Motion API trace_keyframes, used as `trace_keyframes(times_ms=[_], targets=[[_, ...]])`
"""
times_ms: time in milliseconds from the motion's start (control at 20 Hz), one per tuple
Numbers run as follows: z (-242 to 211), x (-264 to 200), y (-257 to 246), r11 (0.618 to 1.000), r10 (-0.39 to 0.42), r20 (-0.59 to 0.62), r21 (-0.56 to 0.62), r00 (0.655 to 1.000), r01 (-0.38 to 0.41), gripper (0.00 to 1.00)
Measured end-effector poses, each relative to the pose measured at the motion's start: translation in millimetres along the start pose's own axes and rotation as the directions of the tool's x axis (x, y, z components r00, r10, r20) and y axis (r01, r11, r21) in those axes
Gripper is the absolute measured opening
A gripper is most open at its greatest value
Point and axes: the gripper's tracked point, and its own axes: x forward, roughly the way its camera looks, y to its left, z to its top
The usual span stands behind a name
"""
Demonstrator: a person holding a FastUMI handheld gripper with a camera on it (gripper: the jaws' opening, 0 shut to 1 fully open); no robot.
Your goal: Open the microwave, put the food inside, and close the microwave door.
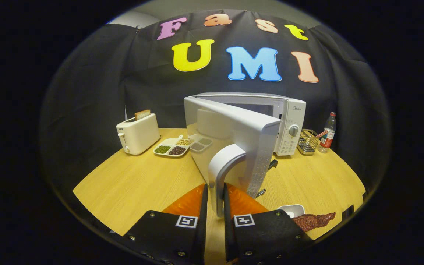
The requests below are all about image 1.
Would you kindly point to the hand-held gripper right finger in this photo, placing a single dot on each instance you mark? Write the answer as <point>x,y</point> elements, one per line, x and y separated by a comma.
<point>228,221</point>

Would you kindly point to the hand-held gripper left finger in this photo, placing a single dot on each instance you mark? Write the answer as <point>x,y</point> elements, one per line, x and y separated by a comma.
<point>203,221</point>

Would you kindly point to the brown roasted meat piece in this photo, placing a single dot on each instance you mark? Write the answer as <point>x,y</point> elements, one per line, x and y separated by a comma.
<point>313,221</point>

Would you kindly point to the white toaster oven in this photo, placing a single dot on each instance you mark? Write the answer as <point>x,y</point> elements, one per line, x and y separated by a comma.
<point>234,125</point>

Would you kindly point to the white bread toaster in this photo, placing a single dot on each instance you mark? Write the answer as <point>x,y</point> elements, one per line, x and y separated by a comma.
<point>138,134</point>

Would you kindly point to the small white rectangular plate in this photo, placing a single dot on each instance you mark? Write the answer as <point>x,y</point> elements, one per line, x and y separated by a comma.
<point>294,209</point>

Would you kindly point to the white divided bean tray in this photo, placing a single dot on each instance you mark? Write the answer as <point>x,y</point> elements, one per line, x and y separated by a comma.
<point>177,150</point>

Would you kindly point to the toast slice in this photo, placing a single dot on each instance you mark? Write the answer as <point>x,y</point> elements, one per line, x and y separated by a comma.
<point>142,114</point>

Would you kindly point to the pink stick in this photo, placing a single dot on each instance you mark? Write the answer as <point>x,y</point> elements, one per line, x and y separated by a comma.
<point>322,134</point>

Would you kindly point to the clear plastic water bottle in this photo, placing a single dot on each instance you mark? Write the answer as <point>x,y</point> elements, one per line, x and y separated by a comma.
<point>328,136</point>

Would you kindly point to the black table edge bracket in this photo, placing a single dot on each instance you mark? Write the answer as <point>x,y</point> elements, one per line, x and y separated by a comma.
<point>348,212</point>

